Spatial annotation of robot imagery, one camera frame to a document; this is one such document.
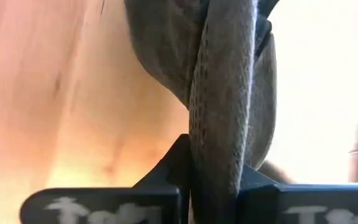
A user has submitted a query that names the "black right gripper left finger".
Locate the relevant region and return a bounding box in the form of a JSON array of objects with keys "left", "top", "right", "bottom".
[{"left": 19, "top": 133, "right": 194, "bottom": 224}]

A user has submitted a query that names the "olive brown baseball cap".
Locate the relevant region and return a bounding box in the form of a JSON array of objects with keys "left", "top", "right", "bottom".
[{"left": 123, "top": 0, "right": 291, "bottom": 224}]

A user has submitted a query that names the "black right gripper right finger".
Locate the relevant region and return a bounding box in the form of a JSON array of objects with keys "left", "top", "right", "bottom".
[{"left": 237, "top": 164, "right": 358, "bottom": 224}]

